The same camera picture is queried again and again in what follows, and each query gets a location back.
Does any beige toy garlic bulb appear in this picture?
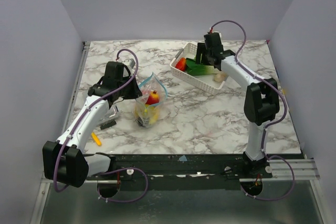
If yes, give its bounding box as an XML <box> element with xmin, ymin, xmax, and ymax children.
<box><xmin>213</xmin><ymin>73</ymin><xmax>227</xmax><ymax>83</ymax></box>

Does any aluminium frame rail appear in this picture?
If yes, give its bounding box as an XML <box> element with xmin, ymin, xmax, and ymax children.
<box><xmin>61</xmin><ymin>41</ymin><xmax>91</xmax><ymax>134</ymax></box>

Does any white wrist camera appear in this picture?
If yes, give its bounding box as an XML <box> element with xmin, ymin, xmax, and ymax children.
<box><xmin>119</xmin><ymin>59</ymin><xmax>136</xmax><ymax>69</ymax></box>
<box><xmin>209</xmin><ymin>28</ymin><xmax>222</xmax><ymax>38</ymax></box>

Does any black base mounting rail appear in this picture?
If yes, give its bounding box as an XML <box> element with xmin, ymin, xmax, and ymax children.
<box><xmin>85</xmin><ymin>153</ymin><xmax>274</xmax><ymax>190</ymax></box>

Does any white perforated plastic basket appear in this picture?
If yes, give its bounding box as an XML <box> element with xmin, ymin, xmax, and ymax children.
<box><xmin>170</xmin><ymin>42</ymin><xmax>227</xmax><ymax>95</ymax></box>

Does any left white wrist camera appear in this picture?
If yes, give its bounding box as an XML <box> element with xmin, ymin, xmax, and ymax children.
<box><xmin>119</xmin><ymin>59</ymin><xmax>136</xmax><ymax>69</ymax></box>

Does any green toy bok choy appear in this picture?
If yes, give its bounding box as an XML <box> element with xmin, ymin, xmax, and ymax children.
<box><xmin>186</xmin><ymin>58</ymin><xmax>219</xmax><ymax>76</ymax></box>

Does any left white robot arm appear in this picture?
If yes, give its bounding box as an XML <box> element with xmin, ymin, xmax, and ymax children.
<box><xmin>43</xmin><ymin>59</ymin><xmax>142</xmax><ymax>187</ymax></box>

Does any orange yellow toy mango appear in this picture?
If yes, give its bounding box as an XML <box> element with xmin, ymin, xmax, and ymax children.
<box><xmin>175</xmin><ymin>57</ymin><xmax>187</xmax><ymax>71</ymax></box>

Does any clear zip top bag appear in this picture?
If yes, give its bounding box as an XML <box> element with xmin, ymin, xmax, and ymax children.
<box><xmin>133</xmin><ymin>72</ymin><xmax>167</xmax><ymax>128</ymax></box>

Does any yellow marker pen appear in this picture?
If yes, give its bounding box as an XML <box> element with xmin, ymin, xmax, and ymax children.
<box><xmin>91</xmin><ymin>132</ymin><xmax>102</xmax><ymax>146</ymax></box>

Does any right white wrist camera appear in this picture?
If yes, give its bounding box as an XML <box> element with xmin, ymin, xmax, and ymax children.
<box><xmin>209</xmin><ymin>28</ymin><xmax>222</xmax><ymax>38</ymax></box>

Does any black comb-like part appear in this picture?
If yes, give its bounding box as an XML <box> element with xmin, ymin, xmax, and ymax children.
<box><xmin>100</xmin><ymin>120</ymin><xmax>116</xmax><ymax>130</ymax></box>

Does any yellow toy banana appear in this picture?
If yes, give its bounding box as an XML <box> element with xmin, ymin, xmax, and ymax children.
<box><xmin>149</xmin><ymin>111</ymin><xmax>160</xmax><ymax>125</ymax></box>

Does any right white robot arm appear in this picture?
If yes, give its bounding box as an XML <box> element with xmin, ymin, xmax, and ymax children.
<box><xmin>196</xmin><ymin>33</ymin><xmax>280</xmax><ymax>178</ymax></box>

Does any yellow toy lemon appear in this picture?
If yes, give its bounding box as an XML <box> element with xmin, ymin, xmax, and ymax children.
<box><xmin>134</xmin><ymin>104</ymin><xmax>144</xmax><ymax>119</ymax></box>

